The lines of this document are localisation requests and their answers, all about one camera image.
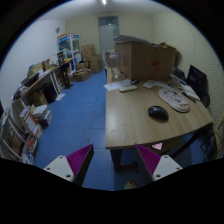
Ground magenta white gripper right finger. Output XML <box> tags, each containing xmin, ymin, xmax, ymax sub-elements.
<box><xmin>134</xmin><ymin>144</ymin><xmax>182</xmax><ymax>185</ymax></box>

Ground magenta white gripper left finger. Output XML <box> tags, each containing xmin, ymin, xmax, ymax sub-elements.
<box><xmin>44</xmin><ymin>144</ymin><xmax>94</xmax><ymax>186</ymax></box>

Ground black computer mouse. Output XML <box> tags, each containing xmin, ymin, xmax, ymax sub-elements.
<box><xmin>148</xmin><ymin>106</ymin><xmax>169</xmax><ymax>121</ymax></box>

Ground pink sticker tag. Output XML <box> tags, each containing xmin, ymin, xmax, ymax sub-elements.
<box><xmin>152</xmin><ymin>143</ymin><xmax>163</xmax><ymax>150</ymax></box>

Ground wooden table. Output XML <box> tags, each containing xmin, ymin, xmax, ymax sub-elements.
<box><xmin>105</xmin><ymin>66</ymin><xmax>214</xmax><ymax>171</ymax></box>

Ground white book shelf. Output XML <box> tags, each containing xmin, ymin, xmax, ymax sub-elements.
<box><xmin>0</xmin><ymin>105</ymin><xmax>52</xmax><ymax>165</ymax></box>

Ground white remote control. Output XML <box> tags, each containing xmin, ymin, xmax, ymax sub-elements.
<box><xmin>119</xmin><ymin>85</ymin><xmax>137</xmax><ymax>93</ymax></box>

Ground white calculator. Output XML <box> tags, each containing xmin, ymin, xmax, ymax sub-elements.
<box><xmin>143</xmin><ymin>80</ymin><xmax>156</xmax><ymax>89</ymax></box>

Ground open notebook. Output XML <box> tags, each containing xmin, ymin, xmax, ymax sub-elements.
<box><xmin>181</xmin><ymin>84</ymin><xmax>200</xmax><ymax>100</ymax></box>

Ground long wooden side desk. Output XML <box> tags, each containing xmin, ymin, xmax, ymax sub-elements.
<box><xmin>12</xmin><ymin>59</ymin><xmax>71</xmax><ymax>108</ymax></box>

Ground white paper sheet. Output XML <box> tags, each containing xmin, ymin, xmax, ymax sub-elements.
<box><xmin>104</xmin><ymin>79</ymin><xmax>131</xmax><ymax>91</ymax></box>

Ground black monitor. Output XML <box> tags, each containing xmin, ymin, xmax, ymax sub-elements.
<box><xmin>187</xmin><ymin>65</ymin><xmax>207</xmax><ymax>99</ymax></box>

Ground large cardboard box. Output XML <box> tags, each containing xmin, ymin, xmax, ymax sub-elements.
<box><xmin>114</xmin><ymin>35</ymin><xmax>177</xmax><ymax>81</ymax></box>

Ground stacked cardboard boxes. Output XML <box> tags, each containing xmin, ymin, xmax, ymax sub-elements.
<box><xmin>81</xmin><ymin>44</ymin><xmax>103</xmax><ymax>73</ymax></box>

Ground clear plastic bottle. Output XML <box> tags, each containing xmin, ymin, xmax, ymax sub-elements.
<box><xmin>109</xmin><ymin>52</ymin><xmax>120</xmax><ymax>78</ymax></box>

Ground white door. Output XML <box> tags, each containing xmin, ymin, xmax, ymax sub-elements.
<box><xmin>98</xmin><ymin>16</ymin><xmax>119</xmax><ymax>54</ymax></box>

